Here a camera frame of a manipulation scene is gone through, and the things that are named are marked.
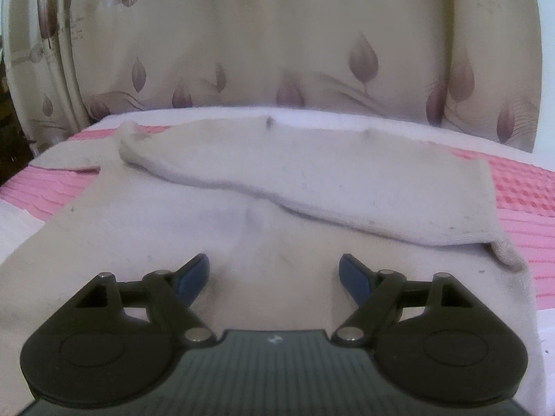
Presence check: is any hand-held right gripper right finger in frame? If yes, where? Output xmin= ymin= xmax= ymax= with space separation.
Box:
xmin=332 ymin=253 xmax=468 ymax=349

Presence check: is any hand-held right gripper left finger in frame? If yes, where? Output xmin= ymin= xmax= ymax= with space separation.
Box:
xmin=74 ymin=253 xmax=217 ymax=348

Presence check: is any beige knit garment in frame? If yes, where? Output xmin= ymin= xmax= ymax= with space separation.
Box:
xmin=0 ymin=119 xmax=543 ymax=399

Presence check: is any white bed sheet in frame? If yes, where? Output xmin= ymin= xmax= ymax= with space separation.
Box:
xmin=0 ymin=104 xmax=555 ymax=265

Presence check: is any pink checkered blanket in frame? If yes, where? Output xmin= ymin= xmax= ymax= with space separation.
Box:
xmin=0 ymin=123 xmax=555 ymax=313

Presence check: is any leaf print curtain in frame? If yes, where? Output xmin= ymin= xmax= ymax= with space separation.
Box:
xmin=0 ymin=0 xmax=540 ymax=157

